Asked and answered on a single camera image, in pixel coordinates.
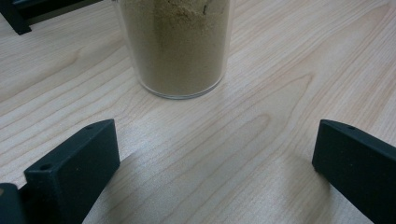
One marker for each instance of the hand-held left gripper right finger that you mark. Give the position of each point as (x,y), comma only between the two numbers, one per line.
(358,161)

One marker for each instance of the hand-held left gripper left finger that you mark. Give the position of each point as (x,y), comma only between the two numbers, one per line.
(74,165)

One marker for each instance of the silver lid glass spice jar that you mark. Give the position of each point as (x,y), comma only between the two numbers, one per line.
(177,49)

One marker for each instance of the black metal shelf rack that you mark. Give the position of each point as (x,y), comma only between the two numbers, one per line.
(18,12)

